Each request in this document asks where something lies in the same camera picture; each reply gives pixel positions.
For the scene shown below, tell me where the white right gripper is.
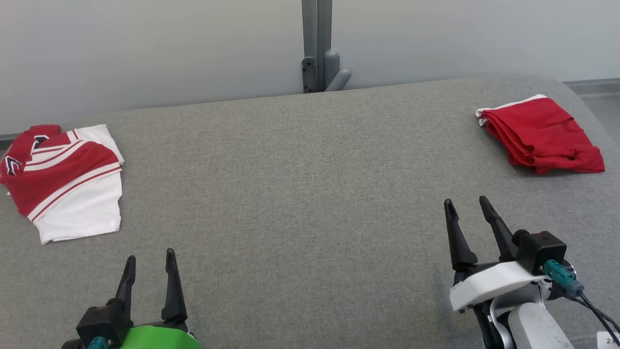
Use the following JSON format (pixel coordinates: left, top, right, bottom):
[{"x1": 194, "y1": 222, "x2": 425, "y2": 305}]
[{"x1": 444, "y1": 196, "x2": 548, "y2": 312}]

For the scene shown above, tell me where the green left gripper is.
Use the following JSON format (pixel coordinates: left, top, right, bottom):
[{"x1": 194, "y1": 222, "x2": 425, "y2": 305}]
[{"x1": 115, "y1": 248, "x2": 202, "y2": 349}]

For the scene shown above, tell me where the red white basketball jersey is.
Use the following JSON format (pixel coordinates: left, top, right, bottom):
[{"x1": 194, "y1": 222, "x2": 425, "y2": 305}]
[{"x1": 0, "y1": 124, "x2": 125, "y2": 245}]

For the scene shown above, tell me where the red shorts white stripe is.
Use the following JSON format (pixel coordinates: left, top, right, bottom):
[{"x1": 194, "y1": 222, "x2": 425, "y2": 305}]
[{"x1": 475, "y1": 94, "x2": 606, "y2": 175}]

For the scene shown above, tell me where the perforated metal bracket plate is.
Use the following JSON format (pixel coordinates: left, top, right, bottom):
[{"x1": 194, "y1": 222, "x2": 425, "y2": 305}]
[{"x1": 301, "y1": 57, "x2": 317, "y2": 94}]

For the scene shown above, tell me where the grey metal post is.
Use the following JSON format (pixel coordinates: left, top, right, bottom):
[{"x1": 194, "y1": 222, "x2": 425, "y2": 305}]
[{"x1": 301, "y1": 0, "x2": 333, "y2": 94}]

